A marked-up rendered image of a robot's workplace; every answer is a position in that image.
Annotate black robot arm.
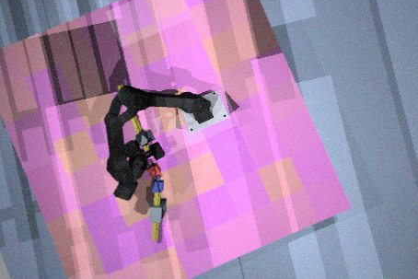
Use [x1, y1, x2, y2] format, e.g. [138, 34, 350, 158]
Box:
[103, 86, 214, 201]

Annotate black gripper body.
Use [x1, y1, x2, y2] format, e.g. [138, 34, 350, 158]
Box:
[129, 142, 165, 170]

